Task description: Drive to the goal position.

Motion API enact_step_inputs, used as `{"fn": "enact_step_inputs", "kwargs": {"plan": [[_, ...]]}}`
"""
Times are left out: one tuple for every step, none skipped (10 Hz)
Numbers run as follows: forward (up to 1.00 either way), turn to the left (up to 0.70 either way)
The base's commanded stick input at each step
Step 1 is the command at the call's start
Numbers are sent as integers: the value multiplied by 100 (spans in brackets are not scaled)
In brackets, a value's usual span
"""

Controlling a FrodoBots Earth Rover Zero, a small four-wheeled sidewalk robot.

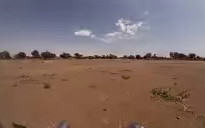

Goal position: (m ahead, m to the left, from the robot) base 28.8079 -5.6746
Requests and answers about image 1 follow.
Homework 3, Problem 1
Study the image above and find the brown bare dirt ground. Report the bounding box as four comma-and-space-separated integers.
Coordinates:
0, 58, 205, 128

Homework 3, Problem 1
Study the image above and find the row of trees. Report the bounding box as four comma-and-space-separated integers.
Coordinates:
0, 49, 205, 62

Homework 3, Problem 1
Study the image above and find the robot's own part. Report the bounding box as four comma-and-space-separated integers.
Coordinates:
57, 120, 71, 128
128, 121, 144, 128

